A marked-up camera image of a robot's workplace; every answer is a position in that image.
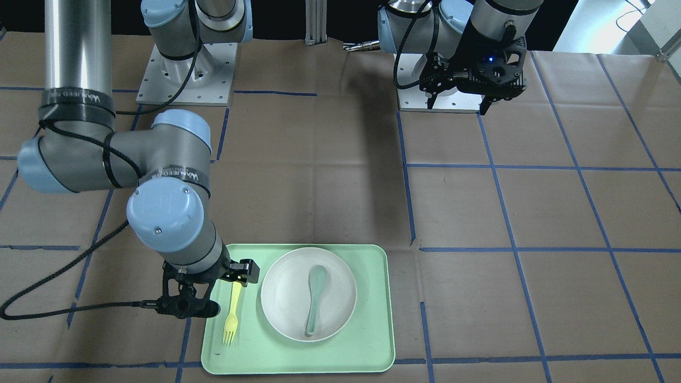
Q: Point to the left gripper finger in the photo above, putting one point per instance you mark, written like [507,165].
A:
[486,103]
[438,75]

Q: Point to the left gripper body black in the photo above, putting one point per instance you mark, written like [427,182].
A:
[471,57]

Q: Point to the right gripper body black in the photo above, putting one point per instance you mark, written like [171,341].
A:
[225,272]

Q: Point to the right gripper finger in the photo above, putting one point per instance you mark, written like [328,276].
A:
[245,272]

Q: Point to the white round plate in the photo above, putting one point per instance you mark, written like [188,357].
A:
[285,295]

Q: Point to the yellow plastic fork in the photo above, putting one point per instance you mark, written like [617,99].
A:
[231,323]

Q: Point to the grey-green plastic spoon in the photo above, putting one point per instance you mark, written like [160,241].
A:
[317,281]

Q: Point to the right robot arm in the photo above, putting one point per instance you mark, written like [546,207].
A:
[167,166]

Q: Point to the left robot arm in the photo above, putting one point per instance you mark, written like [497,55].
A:
[436,28]

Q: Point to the light green tray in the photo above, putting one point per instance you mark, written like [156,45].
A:
[365,344]

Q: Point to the brown paper table cover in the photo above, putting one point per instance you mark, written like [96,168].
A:
[539,242]

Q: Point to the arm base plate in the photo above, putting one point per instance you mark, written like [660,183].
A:
[414,100]
[209,85]

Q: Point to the aluminium frame post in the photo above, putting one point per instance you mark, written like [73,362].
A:
[315,22]

